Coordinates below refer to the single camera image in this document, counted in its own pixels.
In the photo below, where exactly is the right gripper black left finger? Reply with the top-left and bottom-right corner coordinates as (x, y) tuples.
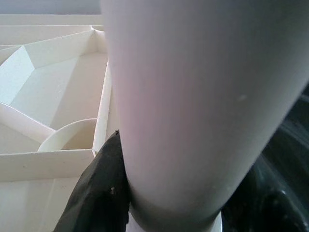
(53, 129), (132, 232)

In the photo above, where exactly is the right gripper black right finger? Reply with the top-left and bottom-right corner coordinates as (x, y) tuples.
(221, 183), (309, 232)

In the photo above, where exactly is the white plastic table top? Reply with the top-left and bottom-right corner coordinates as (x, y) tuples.
(0, 14), (126, 232)

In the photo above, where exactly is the white plastic table leg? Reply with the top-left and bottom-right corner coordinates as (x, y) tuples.
(100, 0), (309, 232)

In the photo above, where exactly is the black cloth cover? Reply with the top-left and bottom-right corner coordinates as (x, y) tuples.
(222, 82), (309, 232)

